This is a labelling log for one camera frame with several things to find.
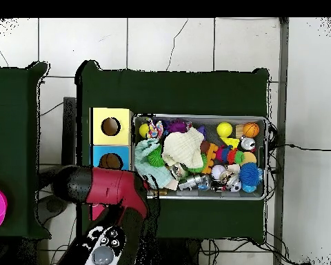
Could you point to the small orange basketball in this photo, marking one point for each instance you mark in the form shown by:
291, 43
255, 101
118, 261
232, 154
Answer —
251, 129

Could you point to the yellow ball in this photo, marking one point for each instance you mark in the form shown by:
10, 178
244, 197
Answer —
143, 130
224, 129

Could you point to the cream waffle cloth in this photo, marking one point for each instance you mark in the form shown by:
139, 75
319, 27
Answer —
183, 149

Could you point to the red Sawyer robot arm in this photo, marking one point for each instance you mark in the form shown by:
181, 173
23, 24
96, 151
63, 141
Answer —
110, 187

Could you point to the mint green knit cloth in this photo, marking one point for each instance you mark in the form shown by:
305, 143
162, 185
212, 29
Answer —
149, 163

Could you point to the clear mesh bin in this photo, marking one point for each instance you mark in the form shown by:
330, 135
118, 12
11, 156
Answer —
209, 196

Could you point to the wooden box with three holes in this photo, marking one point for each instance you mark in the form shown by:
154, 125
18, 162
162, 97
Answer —
110, 138

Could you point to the purple spiky rubber toy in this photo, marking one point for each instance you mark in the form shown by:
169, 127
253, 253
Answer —
178, 126

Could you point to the black upright panel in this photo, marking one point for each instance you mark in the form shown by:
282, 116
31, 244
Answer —
69, 132

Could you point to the colourful patterned knotted cloth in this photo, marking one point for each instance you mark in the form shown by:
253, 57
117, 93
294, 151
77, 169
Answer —
154, 132

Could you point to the multicolour fuzzy caterpillar toy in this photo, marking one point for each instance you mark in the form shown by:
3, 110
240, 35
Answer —
231, 156

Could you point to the dark green side table cloth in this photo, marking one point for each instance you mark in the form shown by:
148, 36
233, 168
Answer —
11, 138

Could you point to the green spiky rubber ball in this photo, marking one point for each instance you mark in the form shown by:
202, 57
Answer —
155, 158

